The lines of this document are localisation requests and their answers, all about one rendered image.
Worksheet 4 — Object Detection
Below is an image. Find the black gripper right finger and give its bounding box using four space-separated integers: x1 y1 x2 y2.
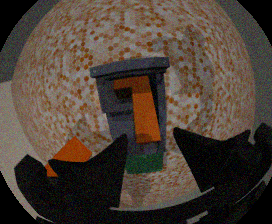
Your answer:
173 128 252 193

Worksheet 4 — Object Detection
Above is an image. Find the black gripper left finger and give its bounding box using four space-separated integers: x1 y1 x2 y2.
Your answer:
48 133 128 208

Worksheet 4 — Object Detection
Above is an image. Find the orange l-shaped part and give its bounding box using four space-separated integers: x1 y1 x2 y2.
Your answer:
113 76 161 144

